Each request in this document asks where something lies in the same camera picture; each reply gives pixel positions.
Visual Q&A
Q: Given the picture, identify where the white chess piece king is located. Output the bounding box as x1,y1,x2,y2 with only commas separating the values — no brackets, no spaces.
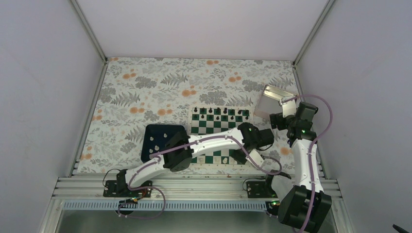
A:
214,156,221,164

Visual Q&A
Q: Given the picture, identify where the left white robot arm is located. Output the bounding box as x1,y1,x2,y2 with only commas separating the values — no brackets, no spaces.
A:
114,122,274,197

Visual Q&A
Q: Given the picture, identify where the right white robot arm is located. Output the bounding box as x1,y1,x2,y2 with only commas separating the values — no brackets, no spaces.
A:
263,100,332,233

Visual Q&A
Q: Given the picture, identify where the black chess pieces row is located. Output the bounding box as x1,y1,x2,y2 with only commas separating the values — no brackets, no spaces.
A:
189,106,253,123

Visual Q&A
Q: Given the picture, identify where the green white chess board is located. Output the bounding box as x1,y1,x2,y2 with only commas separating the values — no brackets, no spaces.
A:
188,105,253,166

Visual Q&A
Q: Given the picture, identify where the silver metal tin box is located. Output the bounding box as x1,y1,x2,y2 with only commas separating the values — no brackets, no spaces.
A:
254,84,296,120

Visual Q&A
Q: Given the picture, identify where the dark blue plastic tray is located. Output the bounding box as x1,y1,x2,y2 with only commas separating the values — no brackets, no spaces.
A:
140,124,186,163

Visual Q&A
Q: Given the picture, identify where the floral patterned table mat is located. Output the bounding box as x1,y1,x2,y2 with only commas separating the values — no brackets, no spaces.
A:
77,57,298,173

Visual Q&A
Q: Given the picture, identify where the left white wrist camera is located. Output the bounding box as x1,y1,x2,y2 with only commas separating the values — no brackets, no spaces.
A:
246,150,264,168

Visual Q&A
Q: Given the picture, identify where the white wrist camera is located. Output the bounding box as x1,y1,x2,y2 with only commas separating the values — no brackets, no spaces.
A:
246,150,264,168
279,96,296,117

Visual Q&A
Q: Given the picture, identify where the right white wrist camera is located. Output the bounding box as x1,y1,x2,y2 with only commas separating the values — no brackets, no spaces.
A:
279,96,296,117

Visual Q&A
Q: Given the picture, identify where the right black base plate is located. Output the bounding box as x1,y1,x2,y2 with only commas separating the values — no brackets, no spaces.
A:
246,181,276,199

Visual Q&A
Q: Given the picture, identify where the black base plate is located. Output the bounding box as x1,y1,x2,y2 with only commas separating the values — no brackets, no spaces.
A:
103,180,153,198
246,181,276,199

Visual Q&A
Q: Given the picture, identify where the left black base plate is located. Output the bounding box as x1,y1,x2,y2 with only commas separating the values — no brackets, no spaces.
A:
103,180,153,198

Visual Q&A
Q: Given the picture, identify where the aluminium rail frame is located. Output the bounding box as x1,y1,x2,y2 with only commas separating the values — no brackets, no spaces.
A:
51,173,343,211

